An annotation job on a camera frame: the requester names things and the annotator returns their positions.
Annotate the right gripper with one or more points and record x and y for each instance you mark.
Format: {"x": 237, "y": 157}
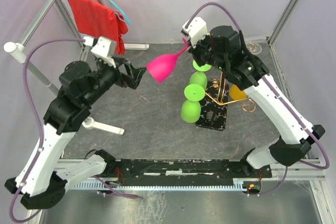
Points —
{"x": 194, "y": 51}

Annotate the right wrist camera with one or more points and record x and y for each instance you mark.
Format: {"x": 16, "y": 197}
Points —
{"x": 197, "y": 30}

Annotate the white cable duct strip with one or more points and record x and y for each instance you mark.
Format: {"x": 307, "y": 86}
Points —
{"x": 238, "y": 185}

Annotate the grey clothes stand pole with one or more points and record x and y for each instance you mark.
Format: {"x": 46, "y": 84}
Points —
{"x": 31, "y": 22}

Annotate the gold wire wine glass rack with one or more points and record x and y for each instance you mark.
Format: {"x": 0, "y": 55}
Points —
{"x": 214, "y": 105}

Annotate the green plastic goblet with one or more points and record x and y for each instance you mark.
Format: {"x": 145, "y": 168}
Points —
{"x": 199, "y": 77}
{"x": 191, "y": 108}

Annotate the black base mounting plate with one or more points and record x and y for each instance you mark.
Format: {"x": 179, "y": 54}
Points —
{"x": 181, "y": 172}

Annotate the clear champagne flute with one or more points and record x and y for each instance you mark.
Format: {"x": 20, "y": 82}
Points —
{"x": 254, "y": 48}

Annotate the orange plastic goblet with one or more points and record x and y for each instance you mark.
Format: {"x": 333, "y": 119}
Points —
{"x": 236, "y": 94}

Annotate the red cloth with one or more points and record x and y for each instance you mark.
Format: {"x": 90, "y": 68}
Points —
{"x": 96, "y": 20}

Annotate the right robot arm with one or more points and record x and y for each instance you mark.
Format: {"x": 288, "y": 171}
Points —
{"x": 225, "y": 49}

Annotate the white stand foot front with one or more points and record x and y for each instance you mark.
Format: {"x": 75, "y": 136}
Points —
{"x": 89, "y": 123}

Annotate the pink plastic goblet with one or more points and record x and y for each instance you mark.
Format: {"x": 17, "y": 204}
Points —
{"x": 162, "y": 67}

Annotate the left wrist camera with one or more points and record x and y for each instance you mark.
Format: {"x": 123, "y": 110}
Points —
{"x": 103, "y": 48}

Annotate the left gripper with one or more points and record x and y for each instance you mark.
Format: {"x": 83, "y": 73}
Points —
{"x": 135, "y": 75}

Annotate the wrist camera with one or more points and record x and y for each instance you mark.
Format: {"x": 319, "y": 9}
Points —
{"x": 103, "y": 48}
{"x": 197, "y": 30}

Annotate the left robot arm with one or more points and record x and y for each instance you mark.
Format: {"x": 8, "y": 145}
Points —
{"x": 39, "y": 184}

